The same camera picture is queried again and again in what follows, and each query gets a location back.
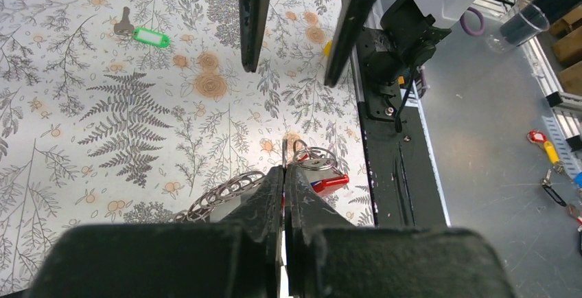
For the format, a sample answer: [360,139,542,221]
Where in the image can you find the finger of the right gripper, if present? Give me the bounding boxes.
[239,0,270,73]
[324,0,377,87]

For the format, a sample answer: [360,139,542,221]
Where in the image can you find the clear plastic cup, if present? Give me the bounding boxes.
[484,0,582,54]

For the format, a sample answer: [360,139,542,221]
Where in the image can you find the floral patterned table mat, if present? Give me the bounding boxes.
[1,0,373,295]

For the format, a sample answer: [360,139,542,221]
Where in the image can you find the keyring chain with red tag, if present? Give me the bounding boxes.
[170,139,351,224]

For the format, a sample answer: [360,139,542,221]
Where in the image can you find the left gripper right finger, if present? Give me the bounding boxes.
[283,165,515,297]

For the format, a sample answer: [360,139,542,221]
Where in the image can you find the spare keys with coloured tags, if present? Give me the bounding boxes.
[526,130,581,255]

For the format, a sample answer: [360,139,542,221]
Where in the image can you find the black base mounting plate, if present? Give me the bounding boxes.
[352,27,450,227]

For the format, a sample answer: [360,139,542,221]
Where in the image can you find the key with green tag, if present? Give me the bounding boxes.
[113,6,170,48]

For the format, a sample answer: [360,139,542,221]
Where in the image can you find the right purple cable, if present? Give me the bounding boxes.
[459,6,487,38]

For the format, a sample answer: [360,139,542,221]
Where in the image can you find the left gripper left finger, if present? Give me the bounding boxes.
[27,167,284,297]

